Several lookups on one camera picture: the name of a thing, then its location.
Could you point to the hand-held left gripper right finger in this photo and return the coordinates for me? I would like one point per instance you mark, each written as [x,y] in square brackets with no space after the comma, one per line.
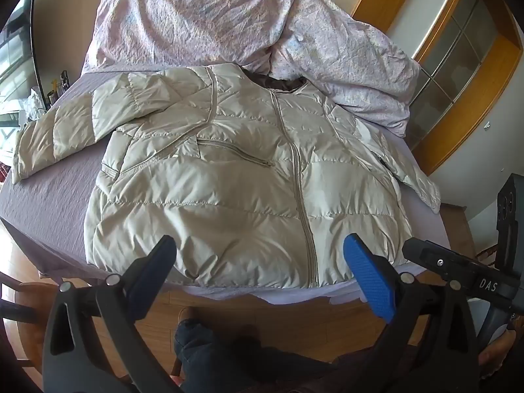
[368,278]

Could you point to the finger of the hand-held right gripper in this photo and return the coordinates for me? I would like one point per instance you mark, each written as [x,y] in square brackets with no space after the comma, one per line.
[430,256]

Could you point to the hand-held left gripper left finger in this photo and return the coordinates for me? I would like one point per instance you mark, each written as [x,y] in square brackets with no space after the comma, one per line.
[156,262]

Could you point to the beige puffer jacket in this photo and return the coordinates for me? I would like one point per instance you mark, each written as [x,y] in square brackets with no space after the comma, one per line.
[229,196]

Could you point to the person's right hand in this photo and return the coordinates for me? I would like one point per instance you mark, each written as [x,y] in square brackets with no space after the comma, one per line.
[496,356]

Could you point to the brown wooden furniture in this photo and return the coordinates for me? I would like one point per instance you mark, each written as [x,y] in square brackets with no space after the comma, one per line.
[458,229]

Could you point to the wooden glass-door cabinet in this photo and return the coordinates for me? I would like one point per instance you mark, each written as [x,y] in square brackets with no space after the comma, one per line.
[440,147]

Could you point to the person's dark trouser legs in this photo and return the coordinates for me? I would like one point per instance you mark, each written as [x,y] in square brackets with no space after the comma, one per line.
[213,356]

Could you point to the bed with purple sheet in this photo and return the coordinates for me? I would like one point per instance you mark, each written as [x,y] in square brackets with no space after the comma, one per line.
[53,204]

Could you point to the dark wooden chair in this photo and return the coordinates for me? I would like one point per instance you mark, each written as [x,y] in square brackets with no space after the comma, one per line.
[22,294]

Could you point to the dark metal bottle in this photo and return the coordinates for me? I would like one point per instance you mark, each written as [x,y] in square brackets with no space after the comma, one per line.
[52,95]

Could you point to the clear plastic bag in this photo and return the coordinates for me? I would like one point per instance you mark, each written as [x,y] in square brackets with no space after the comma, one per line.
[35,104]

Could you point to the black upright device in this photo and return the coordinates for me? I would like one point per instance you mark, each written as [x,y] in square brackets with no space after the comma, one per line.
[64,82]

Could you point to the pink floral duvet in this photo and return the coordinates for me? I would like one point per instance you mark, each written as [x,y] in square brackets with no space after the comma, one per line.
[184,20]

